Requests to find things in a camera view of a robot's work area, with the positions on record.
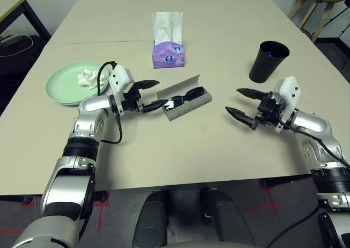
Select dark grey left robot leg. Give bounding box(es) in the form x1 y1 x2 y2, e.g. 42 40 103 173
132 190 170 248

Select purple tissue pack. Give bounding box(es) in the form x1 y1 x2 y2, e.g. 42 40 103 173
151 11 186 69

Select black tripod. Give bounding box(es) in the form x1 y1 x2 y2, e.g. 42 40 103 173
317 2 350 68

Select black sunglasses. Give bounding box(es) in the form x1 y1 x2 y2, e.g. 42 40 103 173
164 86 206 111

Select white tissue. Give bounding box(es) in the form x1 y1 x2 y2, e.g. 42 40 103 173
77 68 108 90

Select green plate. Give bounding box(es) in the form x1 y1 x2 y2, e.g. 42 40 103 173
45 61 112 107

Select dark grey right robot leg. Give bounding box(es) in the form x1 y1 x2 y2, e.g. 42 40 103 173
201 187 256 248

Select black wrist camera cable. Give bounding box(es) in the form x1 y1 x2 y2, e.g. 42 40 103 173
96 61 123 145
278 122 350 168

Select grey glasses case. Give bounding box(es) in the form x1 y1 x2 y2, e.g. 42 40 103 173
156 74 213 122

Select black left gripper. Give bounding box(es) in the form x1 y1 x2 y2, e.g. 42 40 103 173
122 79 171 114

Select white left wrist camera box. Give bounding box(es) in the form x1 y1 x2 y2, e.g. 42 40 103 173
108 64 135 115

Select black left wrist camera cable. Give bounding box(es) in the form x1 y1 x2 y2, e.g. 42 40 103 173
96 61 123 145

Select black hanging cable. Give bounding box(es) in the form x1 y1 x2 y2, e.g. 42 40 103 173
269 205 320 248

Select black cup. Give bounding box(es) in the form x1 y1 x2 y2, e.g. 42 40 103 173
248 40 290 84

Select dark grey robot leg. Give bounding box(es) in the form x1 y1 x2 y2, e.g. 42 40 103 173
201 187 256 248
132 190 170 248

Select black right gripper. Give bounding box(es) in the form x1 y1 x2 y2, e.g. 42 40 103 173
225 87 284 130

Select grey power strip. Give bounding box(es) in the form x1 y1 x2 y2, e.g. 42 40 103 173
0 34 22 46

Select beige side table black legs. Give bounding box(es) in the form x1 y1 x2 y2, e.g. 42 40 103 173
0 0 51 41

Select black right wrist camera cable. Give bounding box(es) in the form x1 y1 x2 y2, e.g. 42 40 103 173
278 122 350 168

